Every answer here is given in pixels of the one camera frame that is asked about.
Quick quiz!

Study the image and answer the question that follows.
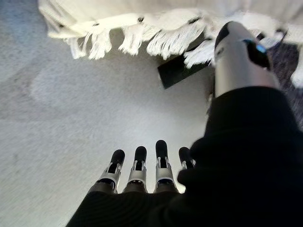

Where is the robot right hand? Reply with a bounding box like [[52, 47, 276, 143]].
[[66, 20, 303, 227]]

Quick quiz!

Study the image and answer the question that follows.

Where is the white fringed cushion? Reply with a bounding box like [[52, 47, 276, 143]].
[[37, 0, 303, 88]]

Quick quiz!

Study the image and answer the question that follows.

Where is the grey upholstered armchair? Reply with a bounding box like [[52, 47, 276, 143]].
[[157, 42, 303, 123]]

